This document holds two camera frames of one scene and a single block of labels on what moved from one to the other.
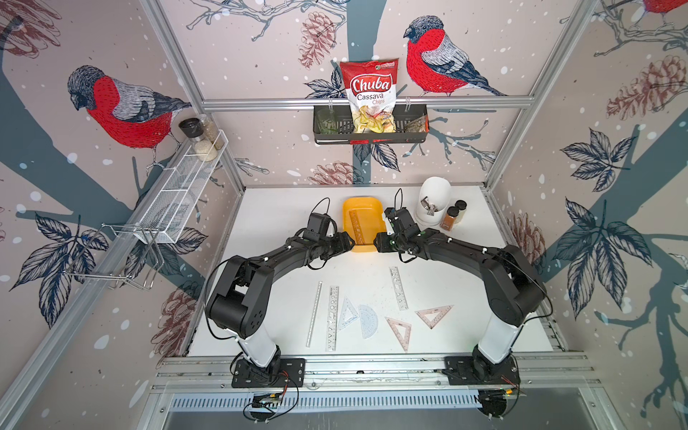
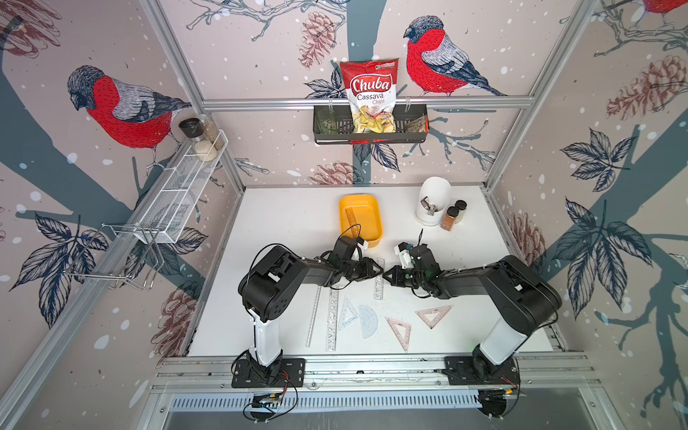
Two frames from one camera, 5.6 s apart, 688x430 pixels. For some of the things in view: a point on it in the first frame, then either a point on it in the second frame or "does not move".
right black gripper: (379, 243) → (395, 276)
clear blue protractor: (368, 320) does not move
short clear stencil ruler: (397, 284) → (380, 263)
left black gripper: (343, 244) → (367, 270)
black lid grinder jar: (193, 128) does not move
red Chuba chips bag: (371, 87) does not move
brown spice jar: (448, 220) does not move
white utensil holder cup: (434, 199) does not move
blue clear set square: (348, 313) does not move
